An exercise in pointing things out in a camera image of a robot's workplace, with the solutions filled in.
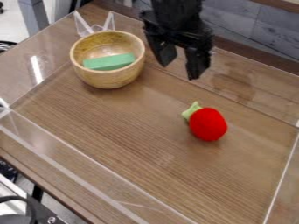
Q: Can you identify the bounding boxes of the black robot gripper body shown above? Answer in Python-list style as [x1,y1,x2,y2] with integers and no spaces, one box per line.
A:
[139,0,216,53]

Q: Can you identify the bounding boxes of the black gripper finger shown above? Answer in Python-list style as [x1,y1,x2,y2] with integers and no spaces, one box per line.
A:
[184,45,212,81]
[144,31,178,67]

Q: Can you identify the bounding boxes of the red felt strawberry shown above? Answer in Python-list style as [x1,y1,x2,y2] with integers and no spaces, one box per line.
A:
[182,101,228,142]

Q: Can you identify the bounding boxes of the green rectangular block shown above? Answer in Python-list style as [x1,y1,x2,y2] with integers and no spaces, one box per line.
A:
[83,53,136,71]

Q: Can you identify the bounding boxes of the wooden bowl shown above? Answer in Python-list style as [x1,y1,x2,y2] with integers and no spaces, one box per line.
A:
[69,31,146,89]

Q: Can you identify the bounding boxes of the clear acrylic tray walls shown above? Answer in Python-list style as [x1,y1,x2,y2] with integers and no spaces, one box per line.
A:
[0,17,299,224]

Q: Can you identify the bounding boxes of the grey table leg post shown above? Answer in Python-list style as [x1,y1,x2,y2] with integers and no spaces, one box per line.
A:
[17,0,51,36]

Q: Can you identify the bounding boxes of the black cable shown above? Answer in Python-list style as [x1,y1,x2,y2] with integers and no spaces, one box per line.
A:
[0,195,40,224]

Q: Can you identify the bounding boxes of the black metal bracket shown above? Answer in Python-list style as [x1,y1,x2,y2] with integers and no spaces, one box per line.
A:
[25,195,68,224]

